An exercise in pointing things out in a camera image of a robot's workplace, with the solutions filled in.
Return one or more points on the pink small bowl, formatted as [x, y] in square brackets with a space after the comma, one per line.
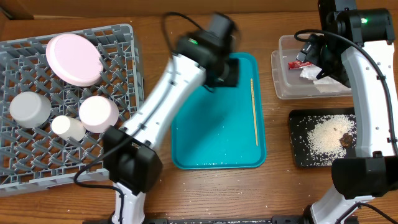
[97, 113]

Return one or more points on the clear plastic bin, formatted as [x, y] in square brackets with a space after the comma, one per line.
[289, 84]

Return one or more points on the white rice pile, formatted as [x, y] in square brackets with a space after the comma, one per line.
[323, 139]

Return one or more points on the white cup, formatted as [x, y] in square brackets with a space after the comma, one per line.
[67, 127]

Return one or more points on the teal plastic tray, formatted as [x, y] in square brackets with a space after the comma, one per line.
[215, 130]

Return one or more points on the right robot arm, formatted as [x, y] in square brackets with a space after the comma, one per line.
[356, 48]

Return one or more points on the white napkin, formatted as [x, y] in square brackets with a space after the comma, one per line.
[311, 74]

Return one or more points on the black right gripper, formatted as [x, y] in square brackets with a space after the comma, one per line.
[311, 52]

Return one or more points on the brown food scrap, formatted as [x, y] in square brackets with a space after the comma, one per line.
[346, 140]

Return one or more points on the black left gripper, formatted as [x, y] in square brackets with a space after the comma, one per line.
[230, 77]

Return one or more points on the red snack wrapper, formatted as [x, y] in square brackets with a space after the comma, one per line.
[298, 65]

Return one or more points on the grey small bowl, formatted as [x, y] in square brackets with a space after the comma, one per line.
[30, 109]

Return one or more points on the black waste tray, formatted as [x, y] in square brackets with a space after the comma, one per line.
[300, 122]

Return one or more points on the white round plate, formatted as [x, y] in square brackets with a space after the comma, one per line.
[74, 59]

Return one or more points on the grey dishwasher rack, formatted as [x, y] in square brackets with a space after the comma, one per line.
[34, 159]

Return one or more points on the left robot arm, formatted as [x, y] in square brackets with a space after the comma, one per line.
[200, 58]

